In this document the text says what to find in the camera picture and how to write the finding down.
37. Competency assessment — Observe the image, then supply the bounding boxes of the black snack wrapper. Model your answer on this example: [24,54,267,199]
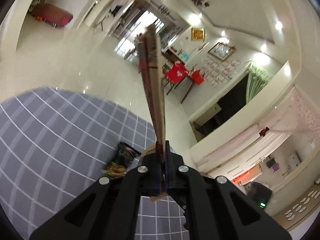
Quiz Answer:
[103,141,141,179]

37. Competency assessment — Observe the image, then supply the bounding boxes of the brown cardboard box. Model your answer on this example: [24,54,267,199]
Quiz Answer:
[137,23,168,203]

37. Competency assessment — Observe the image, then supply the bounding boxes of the dark red bench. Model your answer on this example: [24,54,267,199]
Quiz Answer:
[31,3,73,27]

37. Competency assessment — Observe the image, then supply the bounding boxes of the coat rack with clothes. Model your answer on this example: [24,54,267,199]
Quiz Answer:
[93,0,129,31]

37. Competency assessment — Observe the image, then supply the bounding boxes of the chair with red shirt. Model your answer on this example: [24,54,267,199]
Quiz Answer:
[164,61,189,88]

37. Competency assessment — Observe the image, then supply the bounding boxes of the wooden dining table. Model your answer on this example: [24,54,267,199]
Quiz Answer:
[162,49,198,103]

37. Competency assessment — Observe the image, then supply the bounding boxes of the gold diamond wall decoration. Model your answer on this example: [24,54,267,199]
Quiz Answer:
[191,27,206,41]

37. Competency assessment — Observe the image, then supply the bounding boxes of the framed picture right wall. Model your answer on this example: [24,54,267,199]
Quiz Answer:
[208,42,236,61]

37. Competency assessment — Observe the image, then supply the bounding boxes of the grey checked tablecloth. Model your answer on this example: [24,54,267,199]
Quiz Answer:
[0,86,190,240]

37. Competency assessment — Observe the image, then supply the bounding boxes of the green door curtain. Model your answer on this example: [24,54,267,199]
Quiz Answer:
[246,61,274,104]

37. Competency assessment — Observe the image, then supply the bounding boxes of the pink lace curtain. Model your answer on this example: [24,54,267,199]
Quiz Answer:
[197,87,319,167]

